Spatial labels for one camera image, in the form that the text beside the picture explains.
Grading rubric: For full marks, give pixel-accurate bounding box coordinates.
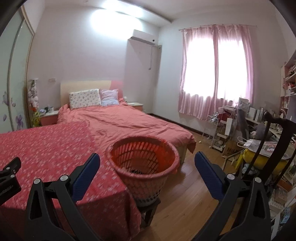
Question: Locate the red floral blanket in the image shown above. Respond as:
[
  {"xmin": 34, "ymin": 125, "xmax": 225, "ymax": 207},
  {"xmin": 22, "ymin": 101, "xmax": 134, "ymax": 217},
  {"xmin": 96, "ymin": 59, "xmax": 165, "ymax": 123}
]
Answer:
[{"xmin": 1, "ymin": 122, "xmax": 141, "ymax": 240}]

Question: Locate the yellow bag with newspaper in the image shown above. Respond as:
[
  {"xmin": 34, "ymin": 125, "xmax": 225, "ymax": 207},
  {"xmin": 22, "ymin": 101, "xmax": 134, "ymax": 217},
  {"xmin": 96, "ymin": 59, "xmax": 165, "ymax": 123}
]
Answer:
[{"xmin": 235, "ymin": 137, "xmax": 290, "ymax": 175}]

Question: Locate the pink white nightstand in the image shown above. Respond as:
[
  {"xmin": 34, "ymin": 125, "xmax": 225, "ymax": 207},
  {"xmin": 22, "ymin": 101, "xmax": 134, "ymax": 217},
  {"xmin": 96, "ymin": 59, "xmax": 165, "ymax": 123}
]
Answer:
[{"xmin": 40, "ymin": 110, "xmax": 58, "ymax": 126}]

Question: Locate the hanging plush toy column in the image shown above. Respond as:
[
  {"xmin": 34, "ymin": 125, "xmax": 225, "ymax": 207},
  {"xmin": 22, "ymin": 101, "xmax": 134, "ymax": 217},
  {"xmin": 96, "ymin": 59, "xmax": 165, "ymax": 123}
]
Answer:
[{"xmin": 27, "ymin": 78, "xmax": 41, "ymax": 127}]

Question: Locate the cluttered desk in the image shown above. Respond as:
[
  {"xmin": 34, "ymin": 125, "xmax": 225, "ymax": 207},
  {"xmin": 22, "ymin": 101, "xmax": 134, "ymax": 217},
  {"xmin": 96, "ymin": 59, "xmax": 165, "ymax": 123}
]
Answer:
[{"xmin": 211, "ymin": 97, "xmax": 296, "ymax": 163}]

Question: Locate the dark wooden stool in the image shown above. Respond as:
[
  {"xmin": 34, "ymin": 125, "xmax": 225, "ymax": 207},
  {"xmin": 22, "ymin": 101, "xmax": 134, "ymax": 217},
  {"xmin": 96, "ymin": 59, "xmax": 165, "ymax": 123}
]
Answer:
[{"xmin": 137, "ymin": 198, "xmax": 161, "ymax": 228}]

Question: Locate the beige pink headboard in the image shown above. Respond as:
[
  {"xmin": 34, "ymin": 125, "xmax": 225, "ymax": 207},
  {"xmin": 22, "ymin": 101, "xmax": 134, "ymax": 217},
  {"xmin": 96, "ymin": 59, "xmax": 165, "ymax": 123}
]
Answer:
[{"xmin": 60, "ymin": 80, "xmax": 123, "ymax": 106}]

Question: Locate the white floral pillow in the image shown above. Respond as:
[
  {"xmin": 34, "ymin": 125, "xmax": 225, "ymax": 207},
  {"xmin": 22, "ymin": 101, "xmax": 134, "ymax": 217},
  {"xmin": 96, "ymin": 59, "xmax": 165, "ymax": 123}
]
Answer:
[{"xmin": 69, "ymin": 89, "xmax": 101, "ymax": 109}]

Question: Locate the coral pink duvet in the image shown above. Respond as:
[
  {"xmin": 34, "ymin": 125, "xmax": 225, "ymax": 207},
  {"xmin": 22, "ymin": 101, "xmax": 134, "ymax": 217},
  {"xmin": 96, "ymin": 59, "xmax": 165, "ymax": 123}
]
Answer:
[{"xmin": 58, "ymin": 101, "xmax": 196, "ymax": 159}]

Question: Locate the orange plastic laundry basket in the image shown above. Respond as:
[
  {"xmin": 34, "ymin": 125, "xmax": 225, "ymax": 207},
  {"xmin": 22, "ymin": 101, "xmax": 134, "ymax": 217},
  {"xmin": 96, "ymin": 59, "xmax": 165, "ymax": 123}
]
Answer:
[{"xmin": 105, "ymin": 136, "xmax": 180, "ymax": 207}]

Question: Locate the striped pink pillow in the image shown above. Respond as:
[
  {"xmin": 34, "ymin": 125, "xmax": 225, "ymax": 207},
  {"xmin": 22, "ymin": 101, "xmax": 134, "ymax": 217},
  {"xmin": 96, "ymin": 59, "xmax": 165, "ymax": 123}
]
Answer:
[{"xmin": 99, "ymin": 89, "xmax": 119, "ymax": 106}]

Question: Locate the floral sliding wardrobe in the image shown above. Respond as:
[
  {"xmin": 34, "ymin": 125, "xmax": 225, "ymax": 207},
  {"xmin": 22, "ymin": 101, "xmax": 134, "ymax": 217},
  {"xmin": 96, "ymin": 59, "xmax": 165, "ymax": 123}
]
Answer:
[{"xmin": 0, "ymin": 10, "xmax": 33, "ymax": 133}]

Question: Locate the right side nightstand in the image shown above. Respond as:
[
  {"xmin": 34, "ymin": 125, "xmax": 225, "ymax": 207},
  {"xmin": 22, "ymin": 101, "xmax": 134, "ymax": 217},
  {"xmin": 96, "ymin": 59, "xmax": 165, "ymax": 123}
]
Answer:
[{"xmin": 127, "ymin": 102, "xmax": 144, "ymax": 111}]

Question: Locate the pink window curtain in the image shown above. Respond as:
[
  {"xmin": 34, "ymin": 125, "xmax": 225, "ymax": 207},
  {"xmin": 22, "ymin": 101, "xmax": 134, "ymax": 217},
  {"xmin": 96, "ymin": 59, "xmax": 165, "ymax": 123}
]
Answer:
[{"xmin": 178, "ymin": 24, "xmax": 254, "ymax": 120}]

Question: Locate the white wire rack cart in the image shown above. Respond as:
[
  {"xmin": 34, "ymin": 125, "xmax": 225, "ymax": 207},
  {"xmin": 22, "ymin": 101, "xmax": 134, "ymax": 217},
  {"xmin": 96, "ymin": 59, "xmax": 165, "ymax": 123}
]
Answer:
[{"xmin": 200, "ymin": 113, "xmax": 228, "ymax": 152}]

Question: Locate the wall bookshelf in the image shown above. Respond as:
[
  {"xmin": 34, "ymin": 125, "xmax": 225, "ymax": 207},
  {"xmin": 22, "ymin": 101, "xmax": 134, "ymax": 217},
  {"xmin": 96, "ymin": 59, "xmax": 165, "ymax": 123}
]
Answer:
[{"xmin": 280, "ymin": 51, "xmax": 295, "ymax": 120}]

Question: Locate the white wall air conditioner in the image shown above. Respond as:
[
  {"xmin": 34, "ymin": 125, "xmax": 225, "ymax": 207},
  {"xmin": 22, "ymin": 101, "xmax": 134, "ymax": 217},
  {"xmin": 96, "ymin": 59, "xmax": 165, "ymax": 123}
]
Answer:
[{"xmin": 129, "ymin": 30, "xmax": 157, "ymax": 46}]

